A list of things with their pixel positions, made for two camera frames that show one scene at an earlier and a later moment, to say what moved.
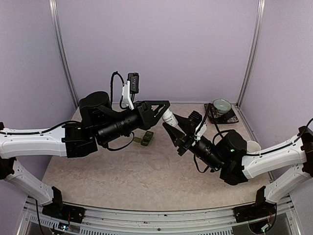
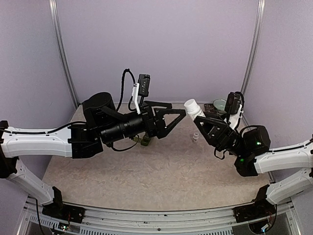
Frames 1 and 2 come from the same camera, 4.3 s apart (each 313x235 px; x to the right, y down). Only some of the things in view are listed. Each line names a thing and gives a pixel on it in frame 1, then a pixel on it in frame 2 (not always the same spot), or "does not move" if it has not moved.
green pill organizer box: x=145 y=139 does not move
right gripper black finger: x=185 y=123 → x=215 y=114
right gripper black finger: x=175 y=134 → x=212 y=129
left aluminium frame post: x=52 y=5 does not move
